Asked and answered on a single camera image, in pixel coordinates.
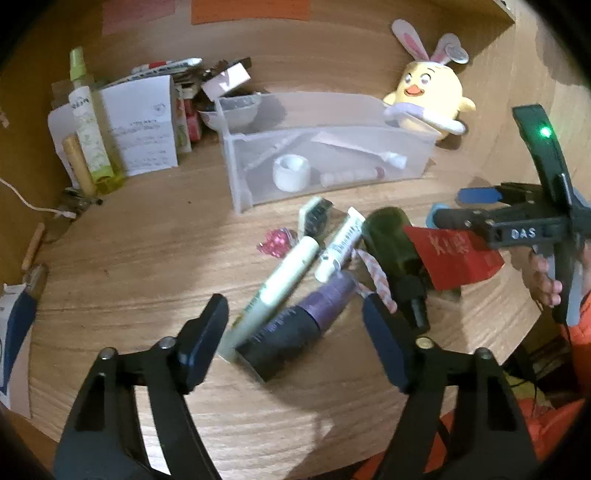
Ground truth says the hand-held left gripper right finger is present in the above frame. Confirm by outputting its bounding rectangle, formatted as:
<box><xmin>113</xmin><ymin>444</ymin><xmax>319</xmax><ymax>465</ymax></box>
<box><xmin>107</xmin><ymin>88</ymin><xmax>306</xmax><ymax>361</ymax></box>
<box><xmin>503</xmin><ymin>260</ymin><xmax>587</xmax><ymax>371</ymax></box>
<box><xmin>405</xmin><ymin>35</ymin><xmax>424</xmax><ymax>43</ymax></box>
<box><xmin>361</xmin><ymin>292</ymin><xmax>541</xmax><ymax>480</ymax></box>

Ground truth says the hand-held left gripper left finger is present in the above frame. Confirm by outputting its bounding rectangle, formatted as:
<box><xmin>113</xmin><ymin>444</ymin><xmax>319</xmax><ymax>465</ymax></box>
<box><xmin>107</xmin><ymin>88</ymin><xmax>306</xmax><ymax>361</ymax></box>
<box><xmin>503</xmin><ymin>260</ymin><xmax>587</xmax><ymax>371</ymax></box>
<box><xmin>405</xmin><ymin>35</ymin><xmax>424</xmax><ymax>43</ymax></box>
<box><xmin>54</xmin><ymin>294</ymin><xmax>230</xmax><ymax>480</ymax></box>

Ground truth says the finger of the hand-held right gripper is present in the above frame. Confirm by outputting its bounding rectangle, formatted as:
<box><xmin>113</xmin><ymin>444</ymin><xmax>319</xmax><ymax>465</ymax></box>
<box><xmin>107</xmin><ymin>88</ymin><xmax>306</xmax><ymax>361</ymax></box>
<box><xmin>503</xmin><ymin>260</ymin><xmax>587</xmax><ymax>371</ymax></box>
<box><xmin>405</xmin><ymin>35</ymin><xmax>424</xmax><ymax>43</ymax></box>
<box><xmin>436</xmin><ymin>208</ymin><xmax>491</xmax><ymax>234</ymax></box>
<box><xmin>456</xmin><ymin>182</ymin><xmax>543</xmax><ymax>207</ymax></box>

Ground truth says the red packet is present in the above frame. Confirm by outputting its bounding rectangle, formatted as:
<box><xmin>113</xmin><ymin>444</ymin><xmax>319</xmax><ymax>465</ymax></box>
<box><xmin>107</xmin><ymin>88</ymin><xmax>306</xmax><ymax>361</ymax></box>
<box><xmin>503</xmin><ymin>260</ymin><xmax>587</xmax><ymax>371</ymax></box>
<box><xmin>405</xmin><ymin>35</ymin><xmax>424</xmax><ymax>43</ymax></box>
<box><xmin>403</xmin><ymin>225</ymin><xmax>506</xmax><ymax>292</ymax></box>

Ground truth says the pink white braided bracelet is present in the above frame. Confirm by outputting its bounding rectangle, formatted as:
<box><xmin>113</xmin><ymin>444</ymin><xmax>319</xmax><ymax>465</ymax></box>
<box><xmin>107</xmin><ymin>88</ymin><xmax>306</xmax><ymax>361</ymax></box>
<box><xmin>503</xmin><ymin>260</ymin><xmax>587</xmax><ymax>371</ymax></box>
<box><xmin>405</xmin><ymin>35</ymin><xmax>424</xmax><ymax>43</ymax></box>
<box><xmin>351</xmin><ymin>249</ymin><xmax>398</xmax><ymax>315</ymax></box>

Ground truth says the green glass bottle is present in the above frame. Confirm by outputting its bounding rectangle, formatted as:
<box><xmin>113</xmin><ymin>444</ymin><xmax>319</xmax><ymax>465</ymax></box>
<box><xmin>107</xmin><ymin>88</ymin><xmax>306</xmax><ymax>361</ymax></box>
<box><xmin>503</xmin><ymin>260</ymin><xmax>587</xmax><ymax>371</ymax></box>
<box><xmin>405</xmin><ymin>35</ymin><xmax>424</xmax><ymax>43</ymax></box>
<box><xmin>361</xmin><ymin>208</ymin><xmax>430</xmax><ymax>330</ymax></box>

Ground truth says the purple black bottle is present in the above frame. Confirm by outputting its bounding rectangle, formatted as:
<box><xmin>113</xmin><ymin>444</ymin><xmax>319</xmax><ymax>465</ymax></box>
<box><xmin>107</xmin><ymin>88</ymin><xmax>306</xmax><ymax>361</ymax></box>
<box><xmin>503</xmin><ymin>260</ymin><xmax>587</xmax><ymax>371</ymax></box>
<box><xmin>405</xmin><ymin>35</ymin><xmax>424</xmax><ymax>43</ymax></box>
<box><xmin>235</xmin><ymin>272</ymin><xmax>358</xmax><ymax>383</ymax></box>

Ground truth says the long white green tube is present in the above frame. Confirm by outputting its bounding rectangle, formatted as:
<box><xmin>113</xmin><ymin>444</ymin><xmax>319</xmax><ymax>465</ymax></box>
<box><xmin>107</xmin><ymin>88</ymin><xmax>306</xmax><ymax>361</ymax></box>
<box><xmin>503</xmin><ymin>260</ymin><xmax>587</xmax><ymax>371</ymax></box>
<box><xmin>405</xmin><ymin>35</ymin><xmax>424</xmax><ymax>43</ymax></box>
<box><xmin>217</xmin><ymin>236</ymin><xmax>320</xmax><ymax>361</ymax></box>

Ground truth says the white ointment tube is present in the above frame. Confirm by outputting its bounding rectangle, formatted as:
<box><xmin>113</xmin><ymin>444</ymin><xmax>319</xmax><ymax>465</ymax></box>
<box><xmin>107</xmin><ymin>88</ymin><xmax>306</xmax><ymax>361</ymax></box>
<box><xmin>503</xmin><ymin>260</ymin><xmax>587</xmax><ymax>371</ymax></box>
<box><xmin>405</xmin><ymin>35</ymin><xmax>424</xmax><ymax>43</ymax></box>
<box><xmin>314</xmin><ymin>206</ymin><xmax>365</xmax><ymax>283</ymax></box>

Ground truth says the small white black brush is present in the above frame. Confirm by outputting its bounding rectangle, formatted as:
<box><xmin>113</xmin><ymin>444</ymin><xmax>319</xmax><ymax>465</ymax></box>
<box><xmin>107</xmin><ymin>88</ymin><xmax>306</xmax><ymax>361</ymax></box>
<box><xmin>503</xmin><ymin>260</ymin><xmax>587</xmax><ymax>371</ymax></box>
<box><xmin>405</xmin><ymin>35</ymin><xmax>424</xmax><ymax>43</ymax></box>
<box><xmin>298</xmin><ymin>196</ymin><xmax>334</xmax><ymax>241</ymax></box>

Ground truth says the clear plastic bin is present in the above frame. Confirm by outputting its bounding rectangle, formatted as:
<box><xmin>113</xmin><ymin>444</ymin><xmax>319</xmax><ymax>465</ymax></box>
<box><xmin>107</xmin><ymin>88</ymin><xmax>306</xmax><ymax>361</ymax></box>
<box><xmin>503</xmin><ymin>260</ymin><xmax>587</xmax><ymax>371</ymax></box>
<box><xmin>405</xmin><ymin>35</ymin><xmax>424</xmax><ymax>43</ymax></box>
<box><xmin>216</xmin><ymin>91</ymin><xmax>439</xmax><ymax>215</ymax></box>

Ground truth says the person's right hand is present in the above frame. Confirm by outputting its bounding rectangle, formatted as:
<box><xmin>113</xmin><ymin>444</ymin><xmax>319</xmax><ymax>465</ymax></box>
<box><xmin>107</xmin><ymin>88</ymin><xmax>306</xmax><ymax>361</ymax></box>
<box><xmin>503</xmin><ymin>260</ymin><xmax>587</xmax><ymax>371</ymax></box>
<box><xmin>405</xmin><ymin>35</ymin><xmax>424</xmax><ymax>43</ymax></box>
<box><xmin>529</xmin><ymin>247</ymin><xmax>564</xmax><ymax>308</ymax></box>

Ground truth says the pink lip balm tube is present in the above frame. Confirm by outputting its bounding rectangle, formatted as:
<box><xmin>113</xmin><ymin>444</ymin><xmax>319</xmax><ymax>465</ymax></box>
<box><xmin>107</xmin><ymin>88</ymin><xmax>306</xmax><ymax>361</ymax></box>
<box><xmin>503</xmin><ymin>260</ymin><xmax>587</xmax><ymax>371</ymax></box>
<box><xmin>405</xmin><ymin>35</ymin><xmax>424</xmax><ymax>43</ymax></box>
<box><xmin>318</xmin><ymin>166</ymin><xmax>386</xmax><ymax>188</ymax></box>

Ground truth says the yellow chick plush toy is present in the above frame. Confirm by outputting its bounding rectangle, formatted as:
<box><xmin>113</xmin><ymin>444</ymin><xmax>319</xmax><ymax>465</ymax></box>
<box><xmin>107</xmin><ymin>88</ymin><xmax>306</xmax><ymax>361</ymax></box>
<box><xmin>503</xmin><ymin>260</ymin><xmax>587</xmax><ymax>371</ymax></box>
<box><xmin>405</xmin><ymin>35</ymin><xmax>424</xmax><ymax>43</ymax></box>
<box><xmin>382</xmin><ymin>18</ymin><xmax>476</xmax><ymax>141</ymax></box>

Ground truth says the white cream tube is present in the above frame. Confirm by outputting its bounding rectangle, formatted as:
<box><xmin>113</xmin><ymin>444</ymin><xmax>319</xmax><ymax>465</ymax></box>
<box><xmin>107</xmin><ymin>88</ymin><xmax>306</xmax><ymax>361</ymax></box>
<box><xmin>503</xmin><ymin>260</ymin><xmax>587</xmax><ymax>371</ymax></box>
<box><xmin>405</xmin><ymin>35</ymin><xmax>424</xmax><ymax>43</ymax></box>
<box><xmin>314</xmin><ymin>131</ymin><xmax>407</xmax><ymax>169</ymax></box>

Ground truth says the white tape roll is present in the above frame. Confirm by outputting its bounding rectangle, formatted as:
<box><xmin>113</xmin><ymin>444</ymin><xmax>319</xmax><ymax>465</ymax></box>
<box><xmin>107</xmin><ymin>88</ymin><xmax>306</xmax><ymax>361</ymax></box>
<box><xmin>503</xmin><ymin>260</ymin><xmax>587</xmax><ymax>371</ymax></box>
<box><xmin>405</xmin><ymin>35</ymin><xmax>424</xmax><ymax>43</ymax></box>
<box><xmin>272</xmin><ymin>154</ymin><xmax>311</xmax><ymax>191</ymax></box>

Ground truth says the metal cylinder lighter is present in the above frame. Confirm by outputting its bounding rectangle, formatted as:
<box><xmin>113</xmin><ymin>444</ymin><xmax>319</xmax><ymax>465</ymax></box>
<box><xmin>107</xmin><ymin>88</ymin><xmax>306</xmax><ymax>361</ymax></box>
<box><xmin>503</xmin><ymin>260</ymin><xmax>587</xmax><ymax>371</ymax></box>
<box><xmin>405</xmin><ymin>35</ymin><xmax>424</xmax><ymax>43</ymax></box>
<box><xmin>23</xmin><ymin>263</ymin><xmax>49</xmax><ymax>301</ymax></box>

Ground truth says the yellow clear bottle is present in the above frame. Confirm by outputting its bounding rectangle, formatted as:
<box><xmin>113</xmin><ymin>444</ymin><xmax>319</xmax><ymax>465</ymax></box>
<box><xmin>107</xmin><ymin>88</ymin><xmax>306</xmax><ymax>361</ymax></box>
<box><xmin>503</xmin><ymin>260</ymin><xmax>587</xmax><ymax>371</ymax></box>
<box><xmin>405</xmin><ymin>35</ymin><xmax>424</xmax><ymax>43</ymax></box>
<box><xmin>92</xmin><ymin>83</ymin><xmax>127</xmax><ymax>193</ymax></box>

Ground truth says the blue white box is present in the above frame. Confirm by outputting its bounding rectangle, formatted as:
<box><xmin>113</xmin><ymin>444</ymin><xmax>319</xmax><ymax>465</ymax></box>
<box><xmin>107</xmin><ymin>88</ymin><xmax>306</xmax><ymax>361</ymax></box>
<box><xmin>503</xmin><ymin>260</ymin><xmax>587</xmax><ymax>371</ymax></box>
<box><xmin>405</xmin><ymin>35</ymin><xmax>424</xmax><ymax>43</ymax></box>
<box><xmin>0</xmin><ymin>282</ymin><xmax>38</xmax><ymax>418</ymax></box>

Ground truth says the small metal clip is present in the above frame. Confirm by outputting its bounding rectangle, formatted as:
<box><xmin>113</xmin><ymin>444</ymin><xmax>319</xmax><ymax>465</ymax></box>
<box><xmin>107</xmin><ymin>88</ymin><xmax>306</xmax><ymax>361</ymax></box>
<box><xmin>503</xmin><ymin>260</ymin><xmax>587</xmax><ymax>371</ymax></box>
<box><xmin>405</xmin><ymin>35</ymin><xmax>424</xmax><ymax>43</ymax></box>
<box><xmin>60</xmin><ymin>187</ymin><xmax>105</xmax><ymax>213</ymax></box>

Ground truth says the person's orange clothing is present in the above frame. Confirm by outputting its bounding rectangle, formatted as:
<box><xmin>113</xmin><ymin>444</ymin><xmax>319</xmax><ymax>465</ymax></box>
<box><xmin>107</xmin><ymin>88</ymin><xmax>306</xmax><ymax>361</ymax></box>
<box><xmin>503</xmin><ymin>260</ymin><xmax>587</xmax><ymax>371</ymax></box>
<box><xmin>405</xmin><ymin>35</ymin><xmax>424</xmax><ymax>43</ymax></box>
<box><xmin>355</xmin><ymin>399</ymin><xmax>589</xmax><ymax>480</ymax></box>

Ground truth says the thin clear plastic stick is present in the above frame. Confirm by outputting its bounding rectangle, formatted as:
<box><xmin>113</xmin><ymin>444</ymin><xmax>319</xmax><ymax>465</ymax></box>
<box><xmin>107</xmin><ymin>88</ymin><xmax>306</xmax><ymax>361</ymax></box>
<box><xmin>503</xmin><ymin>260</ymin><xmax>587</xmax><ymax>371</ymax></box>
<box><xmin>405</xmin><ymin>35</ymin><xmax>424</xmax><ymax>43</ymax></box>
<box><xmin>245</xmin><ymin>134</ymin><xmax>296</xmax><ymax>171</ymax></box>

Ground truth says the stack of books and papers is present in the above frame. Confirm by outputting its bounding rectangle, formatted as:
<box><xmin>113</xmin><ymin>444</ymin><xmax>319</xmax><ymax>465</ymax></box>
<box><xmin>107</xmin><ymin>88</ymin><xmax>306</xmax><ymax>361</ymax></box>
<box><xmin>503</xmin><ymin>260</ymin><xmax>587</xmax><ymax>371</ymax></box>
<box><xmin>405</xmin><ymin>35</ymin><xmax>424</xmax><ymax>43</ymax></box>
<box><xmin>175</xmin><ymin>83</ymin><xmax>204</xmax><ymax>153</ymax></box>

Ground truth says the beige stick tube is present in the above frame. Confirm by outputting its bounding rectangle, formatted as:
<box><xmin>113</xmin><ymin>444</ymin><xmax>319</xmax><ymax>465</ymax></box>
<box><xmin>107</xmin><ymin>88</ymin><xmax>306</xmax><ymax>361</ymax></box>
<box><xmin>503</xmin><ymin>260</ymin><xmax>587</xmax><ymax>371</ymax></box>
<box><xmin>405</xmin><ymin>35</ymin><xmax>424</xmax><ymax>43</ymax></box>
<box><xmin>62</xmin><ymin>134</ymin><xmax>95</xmax><ymax>195</ymax></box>

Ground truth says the white paper box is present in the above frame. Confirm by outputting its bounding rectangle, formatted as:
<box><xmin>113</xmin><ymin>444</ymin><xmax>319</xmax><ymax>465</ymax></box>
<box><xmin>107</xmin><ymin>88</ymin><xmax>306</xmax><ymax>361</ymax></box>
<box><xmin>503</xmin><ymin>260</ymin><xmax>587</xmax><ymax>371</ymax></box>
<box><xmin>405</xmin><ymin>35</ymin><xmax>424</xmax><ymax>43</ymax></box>
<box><xmin>99</xmin><ymin>74</ymin><xmax>180</xmax><ymax>177</ymax></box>

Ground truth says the clear glass bowl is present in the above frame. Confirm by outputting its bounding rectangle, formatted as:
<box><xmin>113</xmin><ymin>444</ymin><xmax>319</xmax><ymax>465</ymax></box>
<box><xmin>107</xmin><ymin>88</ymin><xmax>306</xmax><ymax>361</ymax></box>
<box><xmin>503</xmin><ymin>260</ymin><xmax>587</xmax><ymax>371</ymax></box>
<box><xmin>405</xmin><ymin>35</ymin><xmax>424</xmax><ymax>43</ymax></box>
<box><xmin>198</xmin><ymin>92</ymin><xmax>262</xmax><ymax>132</ymax></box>

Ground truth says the green white spray bottle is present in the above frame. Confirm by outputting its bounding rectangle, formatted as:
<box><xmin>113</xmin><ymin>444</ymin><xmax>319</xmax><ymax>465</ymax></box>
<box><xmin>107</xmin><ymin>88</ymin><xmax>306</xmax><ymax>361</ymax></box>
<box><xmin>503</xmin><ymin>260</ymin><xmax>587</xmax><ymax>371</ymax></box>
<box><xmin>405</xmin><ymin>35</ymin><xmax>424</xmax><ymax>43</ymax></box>
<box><xmin>68</xmin><ymin>46</ymin><xmax>116</xmax><ymax>183</ymax></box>

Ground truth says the white carton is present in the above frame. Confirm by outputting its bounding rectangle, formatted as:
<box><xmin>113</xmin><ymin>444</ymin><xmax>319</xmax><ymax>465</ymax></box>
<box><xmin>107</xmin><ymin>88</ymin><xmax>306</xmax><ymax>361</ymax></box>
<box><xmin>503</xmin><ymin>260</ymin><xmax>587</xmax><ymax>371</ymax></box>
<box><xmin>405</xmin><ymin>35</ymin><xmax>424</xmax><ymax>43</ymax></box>
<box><xmin>48</xmin><ymin>104</ymin><xmax>79</xmax><ymax>181</ymax></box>

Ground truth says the small white pink box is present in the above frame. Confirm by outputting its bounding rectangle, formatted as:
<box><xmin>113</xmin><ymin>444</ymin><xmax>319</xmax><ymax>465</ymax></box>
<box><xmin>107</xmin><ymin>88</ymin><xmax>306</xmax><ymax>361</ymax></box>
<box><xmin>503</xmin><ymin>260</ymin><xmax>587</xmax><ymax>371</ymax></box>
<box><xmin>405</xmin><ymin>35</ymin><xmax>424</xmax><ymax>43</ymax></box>
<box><xmin>201</xmin><ymin>62</ymin><xmax>252</xmax><ymax>100</ymax></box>

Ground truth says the white red tube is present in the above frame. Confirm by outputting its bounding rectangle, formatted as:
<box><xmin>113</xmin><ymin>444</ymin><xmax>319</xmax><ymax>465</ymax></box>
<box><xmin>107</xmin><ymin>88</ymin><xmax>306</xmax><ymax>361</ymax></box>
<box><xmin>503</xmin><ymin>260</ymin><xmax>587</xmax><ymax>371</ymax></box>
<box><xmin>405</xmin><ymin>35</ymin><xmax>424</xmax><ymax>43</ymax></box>
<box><xmin>131</xmin><ymin>58</ymin><xmax>204</xmax><ymax>75</ymax></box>

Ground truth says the orange paper sheet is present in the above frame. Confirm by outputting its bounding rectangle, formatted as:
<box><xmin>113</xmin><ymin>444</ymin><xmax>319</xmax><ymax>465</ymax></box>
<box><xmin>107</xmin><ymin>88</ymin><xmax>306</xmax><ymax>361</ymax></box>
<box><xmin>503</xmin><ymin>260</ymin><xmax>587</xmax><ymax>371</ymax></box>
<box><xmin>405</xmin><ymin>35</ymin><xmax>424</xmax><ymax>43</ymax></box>
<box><xmin>191</xmin><ymin>0</ymin><xmax>309</xmax><ymax>26</ymax></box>

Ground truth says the wooden handle tool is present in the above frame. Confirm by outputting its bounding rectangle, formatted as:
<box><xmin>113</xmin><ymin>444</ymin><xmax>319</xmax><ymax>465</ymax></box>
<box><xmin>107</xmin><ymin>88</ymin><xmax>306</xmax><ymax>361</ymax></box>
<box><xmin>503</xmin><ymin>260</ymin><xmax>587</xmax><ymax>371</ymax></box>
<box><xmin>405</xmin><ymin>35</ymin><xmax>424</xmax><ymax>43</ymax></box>
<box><xmin>21</xmin><ymin>222</ymin><xmax>47</xmax><ymax>271</ymax></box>

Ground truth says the white cable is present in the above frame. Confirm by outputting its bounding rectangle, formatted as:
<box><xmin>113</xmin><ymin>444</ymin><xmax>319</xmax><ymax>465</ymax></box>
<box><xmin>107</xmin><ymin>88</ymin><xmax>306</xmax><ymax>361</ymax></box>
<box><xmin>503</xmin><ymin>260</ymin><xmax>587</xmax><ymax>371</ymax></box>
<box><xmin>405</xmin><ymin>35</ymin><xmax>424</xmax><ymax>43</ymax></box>
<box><xmin>0</xmin><ymin>178</ymin><xmax>77</xmax><ymax>217</ymax></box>

